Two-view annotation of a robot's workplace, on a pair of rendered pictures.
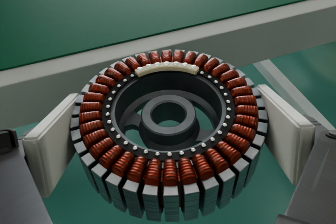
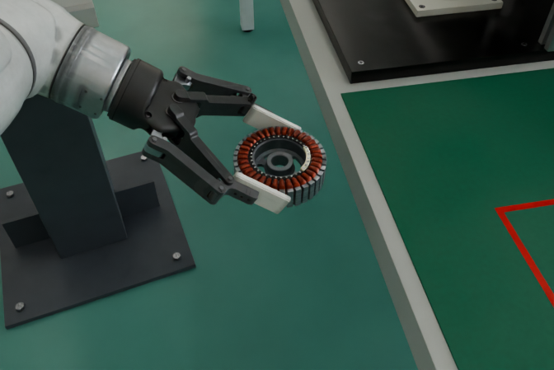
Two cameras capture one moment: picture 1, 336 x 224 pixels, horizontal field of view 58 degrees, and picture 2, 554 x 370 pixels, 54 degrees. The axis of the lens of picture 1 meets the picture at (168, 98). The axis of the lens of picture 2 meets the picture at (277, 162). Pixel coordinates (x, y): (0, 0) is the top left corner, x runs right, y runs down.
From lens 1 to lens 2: 0.60 m
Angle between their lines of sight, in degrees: 63
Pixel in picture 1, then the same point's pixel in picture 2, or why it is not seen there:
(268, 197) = not seen: outside the picture
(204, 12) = (405, 210)
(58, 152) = (260, 121)
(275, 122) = (255, 185)
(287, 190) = not seen: outside the picture
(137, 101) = (298, 156)
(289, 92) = not seen: outside the picture
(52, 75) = (340, 129)
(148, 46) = (362, 173)
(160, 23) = (391, 181)
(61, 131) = (269, 120)
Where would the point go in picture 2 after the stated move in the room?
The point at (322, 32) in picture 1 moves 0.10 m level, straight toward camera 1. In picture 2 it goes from (407, 325) to (328, 274)
